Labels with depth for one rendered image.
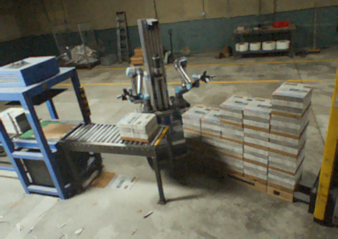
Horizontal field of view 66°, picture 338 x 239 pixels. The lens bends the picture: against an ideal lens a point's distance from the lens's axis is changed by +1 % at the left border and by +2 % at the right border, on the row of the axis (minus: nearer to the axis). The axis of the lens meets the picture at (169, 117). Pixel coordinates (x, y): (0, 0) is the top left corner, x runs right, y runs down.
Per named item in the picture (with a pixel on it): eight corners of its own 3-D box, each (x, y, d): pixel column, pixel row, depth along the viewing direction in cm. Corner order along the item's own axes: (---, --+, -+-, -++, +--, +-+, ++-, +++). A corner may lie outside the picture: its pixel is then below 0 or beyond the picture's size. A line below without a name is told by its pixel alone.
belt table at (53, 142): (86, 125, 383) (84, 119, 379) (57, 150, 329) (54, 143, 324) (49, 124, 406) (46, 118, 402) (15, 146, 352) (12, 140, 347)
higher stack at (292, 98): (276, 175, 339) (283, 81, 283) (302, 183, 321) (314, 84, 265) (266, 193, 313) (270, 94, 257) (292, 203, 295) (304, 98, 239)
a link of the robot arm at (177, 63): (171, 59, 358) (191, 87, 351) (177, 57, 364) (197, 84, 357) (168, 63, 368) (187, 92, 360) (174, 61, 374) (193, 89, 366)
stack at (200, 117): (201, 151, 409) (197, 103, 373) (277, 175, 339) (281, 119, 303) (187, 164, 383) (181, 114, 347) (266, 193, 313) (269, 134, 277)
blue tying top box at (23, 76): (61, 70, 348) (56, 56, 339) (26, 86, 298) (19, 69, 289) (34, 72, 363) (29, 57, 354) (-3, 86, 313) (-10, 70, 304)
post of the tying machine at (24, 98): (68, 196, 354) (28, 89, 286) (65, 201, 347) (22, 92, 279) (64, 195, 357) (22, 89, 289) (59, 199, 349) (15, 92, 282)
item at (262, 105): (255, 98, 309) (255, 97, 309) (280, 101, 292) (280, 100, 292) (242, 110, 284) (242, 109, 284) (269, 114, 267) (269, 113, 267)
